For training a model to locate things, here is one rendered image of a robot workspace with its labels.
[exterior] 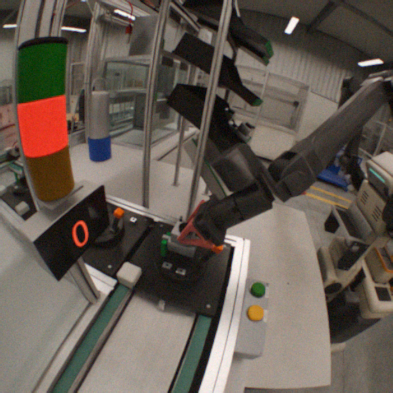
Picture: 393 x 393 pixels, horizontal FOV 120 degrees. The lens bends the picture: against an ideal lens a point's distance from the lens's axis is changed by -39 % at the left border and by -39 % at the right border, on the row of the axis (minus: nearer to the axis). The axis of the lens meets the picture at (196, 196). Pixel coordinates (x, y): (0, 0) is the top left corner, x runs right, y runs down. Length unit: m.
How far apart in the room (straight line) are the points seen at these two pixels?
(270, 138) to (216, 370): 4.35
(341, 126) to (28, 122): 0.44
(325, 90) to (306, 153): 9.21
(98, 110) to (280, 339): 1.32
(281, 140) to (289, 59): 5.40
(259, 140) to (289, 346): 4.20
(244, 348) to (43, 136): 0.47
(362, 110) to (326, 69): 9.23
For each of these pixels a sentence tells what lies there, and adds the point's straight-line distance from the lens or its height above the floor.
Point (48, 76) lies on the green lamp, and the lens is 0.18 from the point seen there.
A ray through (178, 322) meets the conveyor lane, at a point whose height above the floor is 0.92.
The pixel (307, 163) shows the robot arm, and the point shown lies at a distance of 0.33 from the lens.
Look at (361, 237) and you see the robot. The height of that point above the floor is 1.04.
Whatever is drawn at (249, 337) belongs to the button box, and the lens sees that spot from 0.46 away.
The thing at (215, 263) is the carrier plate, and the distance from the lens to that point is 0.51.
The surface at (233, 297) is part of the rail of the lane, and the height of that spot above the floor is 0.95.
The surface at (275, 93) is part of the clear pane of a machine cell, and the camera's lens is 4.38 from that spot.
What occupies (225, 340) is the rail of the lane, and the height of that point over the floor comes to 0.95.
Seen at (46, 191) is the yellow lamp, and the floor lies 1.27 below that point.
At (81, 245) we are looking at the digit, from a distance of 0.26.
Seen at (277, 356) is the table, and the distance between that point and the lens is 0.60.
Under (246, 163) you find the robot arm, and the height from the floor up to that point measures 1.27.
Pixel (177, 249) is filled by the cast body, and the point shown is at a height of 1.04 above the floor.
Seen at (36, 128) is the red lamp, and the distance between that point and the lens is 0.18.
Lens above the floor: 1.37
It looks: 33 degrees down
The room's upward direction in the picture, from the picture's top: 11 degrees clockwise
